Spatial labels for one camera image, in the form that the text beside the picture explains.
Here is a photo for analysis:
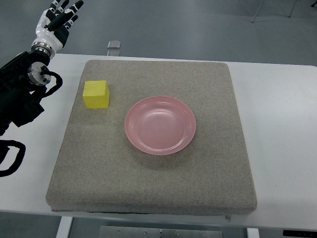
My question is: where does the black cable loop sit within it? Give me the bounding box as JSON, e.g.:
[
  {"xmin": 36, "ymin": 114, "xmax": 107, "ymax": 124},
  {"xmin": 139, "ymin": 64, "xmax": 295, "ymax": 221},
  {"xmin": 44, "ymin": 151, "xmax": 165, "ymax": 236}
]
[{"xmin": 0, "ymin": 140, "xmax": 27, "ymax": 178}]

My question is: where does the beige fabric mat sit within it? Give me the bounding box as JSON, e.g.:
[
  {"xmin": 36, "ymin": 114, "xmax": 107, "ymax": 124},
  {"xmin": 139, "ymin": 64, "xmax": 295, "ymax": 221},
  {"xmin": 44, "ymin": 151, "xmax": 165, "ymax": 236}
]
[{"xmin": 46, "ymin": 60, "xmax": 257, "ymax": 216}]

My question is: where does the black label plate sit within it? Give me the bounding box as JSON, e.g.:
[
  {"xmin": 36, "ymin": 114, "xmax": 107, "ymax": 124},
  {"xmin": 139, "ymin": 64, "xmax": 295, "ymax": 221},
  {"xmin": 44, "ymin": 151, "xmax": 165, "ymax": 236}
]
[{"xmin": 283, "ymin": 230, "xmax": 317, "ymax": 238}]

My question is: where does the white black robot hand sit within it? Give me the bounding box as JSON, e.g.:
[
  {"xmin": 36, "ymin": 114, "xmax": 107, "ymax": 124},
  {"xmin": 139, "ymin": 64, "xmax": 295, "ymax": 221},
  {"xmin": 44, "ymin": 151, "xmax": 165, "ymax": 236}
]
[{"xmin": 31, "ymin": 0, "xmax": 84, "ymax": 59}]

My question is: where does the silver floor socket plate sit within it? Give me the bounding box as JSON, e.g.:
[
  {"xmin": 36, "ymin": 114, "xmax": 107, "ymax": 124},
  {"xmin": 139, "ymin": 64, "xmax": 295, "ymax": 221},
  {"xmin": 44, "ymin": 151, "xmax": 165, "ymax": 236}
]
[{"xmin": 107, "ymin": 41, "xmax": 121, "ymax": 49}]

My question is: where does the grey metal base plate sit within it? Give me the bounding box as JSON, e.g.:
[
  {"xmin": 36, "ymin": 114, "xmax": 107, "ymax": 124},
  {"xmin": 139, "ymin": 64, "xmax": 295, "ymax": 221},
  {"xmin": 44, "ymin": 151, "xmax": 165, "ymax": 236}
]
[{"xmin": 99, "ymin": 226, "xmax": 223, "ymax": 238}]

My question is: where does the chair leg background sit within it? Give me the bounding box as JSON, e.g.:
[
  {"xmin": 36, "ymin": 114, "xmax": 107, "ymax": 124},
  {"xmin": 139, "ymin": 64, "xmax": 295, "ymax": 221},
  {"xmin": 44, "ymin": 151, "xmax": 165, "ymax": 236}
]
[{"xmin": 251, "ymin": 0, "xmax": 264, "ymax": 23}]

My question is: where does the white table leg right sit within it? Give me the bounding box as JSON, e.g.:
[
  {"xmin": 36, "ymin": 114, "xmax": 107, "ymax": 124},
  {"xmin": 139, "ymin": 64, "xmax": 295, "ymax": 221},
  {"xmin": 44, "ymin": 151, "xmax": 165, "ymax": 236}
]
[{"xmin": 247, "ymin": 228, "xmax": 260, "ymax": 238}]

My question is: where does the white table leg left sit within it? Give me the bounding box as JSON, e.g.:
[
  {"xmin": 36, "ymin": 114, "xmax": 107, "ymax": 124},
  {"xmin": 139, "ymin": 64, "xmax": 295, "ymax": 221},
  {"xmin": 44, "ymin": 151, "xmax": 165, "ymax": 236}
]
[{"xmin": 56, "ymin": 216, "xmax": 73, "ymax": 238}]

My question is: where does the yellow cube block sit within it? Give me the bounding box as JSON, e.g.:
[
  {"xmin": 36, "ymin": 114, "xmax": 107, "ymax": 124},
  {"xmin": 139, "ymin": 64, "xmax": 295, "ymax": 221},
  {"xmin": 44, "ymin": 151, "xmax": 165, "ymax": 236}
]
[{"xmin": 82, "ymin": 80, "xmax": 110, "ymax": 109}]

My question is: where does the white table leg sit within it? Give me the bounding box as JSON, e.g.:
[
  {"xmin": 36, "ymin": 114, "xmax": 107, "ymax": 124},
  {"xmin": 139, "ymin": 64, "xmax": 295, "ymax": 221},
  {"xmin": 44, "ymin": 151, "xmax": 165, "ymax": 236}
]
[
  {"xmin": 247, "ymin": 228, "xmax": 260, "ymax": 238},
  {"xmin": 56, "ymin": 216, "xmax": 73, "ymax": 238}
]

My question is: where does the pink plate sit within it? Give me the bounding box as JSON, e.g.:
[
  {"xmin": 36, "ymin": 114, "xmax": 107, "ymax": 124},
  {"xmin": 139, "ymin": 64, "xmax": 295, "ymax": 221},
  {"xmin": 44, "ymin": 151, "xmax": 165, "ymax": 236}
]
[{"xmin": 125, "ymin": 96, "xmax": 196, "ymax": 156}]

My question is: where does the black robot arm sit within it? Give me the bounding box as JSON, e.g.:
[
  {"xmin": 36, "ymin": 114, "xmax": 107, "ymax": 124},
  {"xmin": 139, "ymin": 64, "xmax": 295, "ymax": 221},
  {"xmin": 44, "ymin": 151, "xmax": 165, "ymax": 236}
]
[{"xmin": 0, "ymin": 50, "xmax": 62, "ymax": 135}]

